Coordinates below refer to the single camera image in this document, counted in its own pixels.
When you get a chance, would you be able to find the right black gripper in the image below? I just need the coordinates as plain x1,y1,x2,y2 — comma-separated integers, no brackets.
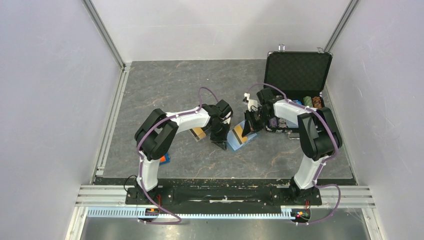
242,108,274,137

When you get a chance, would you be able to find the blue card holder wallet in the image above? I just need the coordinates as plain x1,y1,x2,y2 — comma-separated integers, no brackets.
227,120,258,151

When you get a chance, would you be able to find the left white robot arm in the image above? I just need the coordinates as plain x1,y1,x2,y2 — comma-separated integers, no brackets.
134,99,233,204

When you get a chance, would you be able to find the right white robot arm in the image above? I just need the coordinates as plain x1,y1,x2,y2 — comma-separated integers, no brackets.
241,87,343,204

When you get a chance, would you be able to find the gold card stack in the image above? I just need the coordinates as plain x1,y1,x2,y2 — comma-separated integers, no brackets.
189,127,207,142

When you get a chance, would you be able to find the black poker chip case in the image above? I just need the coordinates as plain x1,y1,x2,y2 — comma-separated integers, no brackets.
262,43,333,134

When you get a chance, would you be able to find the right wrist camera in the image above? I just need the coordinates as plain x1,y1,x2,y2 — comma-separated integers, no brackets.
242,92,259,112

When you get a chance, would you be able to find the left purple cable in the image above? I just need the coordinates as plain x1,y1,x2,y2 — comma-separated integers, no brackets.
135,86,220,225

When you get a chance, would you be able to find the purple cable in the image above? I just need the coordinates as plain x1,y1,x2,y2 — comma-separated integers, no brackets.
247,82,342,227
135,86,220,225

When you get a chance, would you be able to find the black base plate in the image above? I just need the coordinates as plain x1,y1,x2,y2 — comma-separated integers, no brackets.
124,178,323,215

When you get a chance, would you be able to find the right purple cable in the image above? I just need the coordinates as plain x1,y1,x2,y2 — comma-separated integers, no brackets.
247,82,342,227

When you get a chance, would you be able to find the white slotted cable duct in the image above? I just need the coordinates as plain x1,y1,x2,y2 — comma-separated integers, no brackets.
87,206,311,220

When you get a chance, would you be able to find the right aluminium frame post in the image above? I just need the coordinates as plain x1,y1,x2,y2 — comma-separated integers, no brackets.
324,0,360,52

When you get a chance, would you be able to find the aluminium frame post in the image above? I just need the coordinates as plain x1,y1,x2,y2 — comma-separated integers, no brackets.
324,0,360,52
82,0,126,69

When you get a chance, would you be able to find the left aluminium frame post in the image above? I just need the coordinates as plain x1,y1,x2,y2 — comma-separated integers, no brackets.
82,0,126,69

